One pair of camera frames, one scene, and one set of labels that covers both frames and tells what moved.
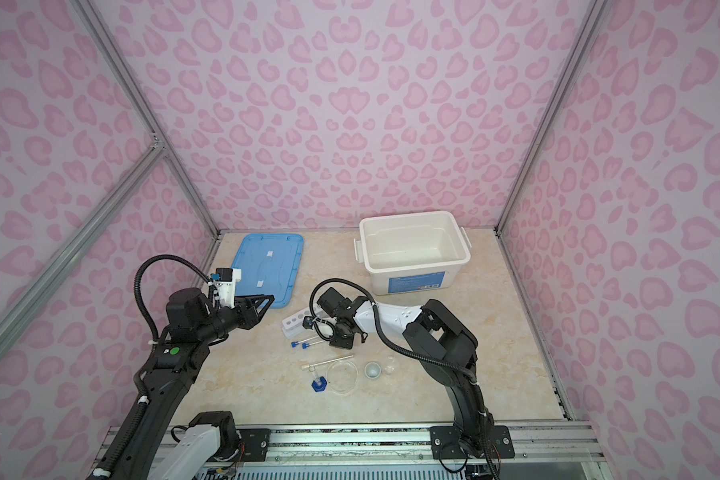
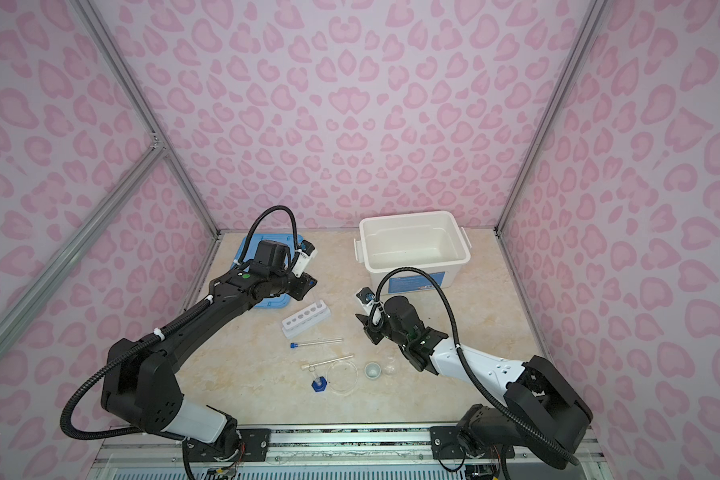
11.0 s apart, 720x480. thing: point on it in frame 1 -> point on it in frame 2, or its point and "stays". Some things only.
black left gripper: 246,309 -> 304,286
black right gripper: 334,342 -> 370,331
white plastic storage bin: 412,253 stays
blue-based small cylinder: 319,384 stays
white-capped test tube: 311,367 stays
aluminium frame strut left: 68,253 stays
